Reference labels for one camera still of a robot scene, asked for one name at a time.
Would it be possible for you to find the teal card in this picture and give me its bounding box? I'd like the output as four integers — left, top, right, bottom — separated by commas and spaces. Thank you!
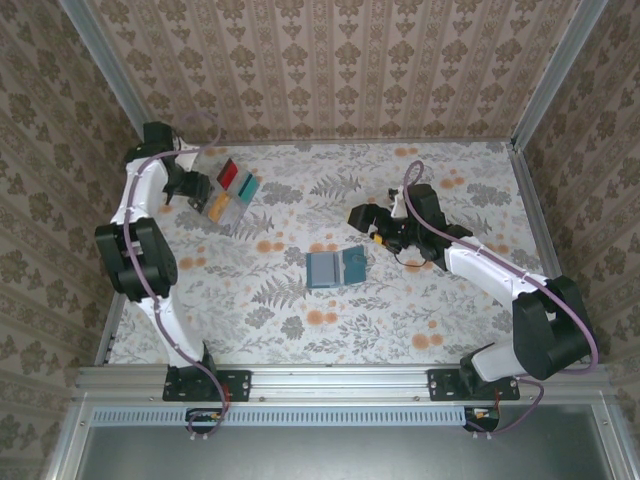
235, 174, 261, 204

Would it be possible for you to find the red card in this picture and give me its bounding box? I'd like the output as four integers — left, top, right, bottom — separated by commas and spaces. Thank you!
217, 158, 240, 190

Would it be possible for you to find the floral table cover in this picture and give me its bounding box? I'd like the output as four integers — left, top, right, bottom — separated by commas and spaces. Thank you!
107, 142, 576, 366

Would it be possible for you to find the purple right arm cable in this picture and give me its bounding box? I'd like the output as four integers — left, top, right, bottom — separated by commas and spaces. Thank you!
402, 159, 600, 441

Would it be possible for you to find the aluminium frame post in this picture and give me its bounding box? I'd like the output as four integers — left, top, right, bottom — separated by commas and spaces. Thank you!
58, 0, 166, 154
512, 0, 609, 151

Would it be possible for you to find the black cable connector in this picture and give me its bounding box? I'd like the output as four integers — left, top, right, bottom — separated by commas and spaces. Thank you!
185, 407, 227, 435
462, 404, 501, 434

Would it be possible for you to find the orange card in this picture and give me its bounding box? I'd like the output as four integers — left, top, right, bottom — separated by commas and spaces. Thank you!
207, 194, 231, 222

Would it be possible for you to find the grey slotted cable duct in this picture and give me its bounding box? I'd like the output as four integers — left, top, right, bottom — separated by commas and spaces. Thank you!
92, 405, 464, 427

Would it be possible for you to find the aluminium side rail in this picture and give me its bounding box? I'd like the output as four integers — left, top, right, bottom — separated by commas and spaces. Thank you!
507, 142, 591, 364
94, 148, 165, 366

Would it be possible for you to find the grey metal sheet panel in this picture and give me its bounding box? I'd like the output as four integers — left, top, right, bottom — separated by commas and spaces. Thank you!
74, 404, 609, 480

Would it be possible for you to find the clear plastic organizer tray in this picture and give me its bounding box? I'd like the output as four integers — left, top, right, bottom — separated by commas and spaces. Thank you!
185, 149, 263, 237

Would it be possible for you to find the pale grey card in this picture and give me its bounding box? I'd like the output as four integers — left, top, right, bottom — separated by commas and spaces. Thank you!
308, 252, 340, 287

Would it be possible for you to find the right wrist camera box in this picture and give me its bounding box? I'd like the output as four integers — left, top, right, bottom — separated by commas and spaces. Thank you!
388, 188, 409, 219

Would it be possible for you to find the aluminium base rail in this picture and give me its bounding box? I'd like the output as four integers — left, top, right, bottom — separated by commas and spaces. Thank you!
72, 363, 619, 401

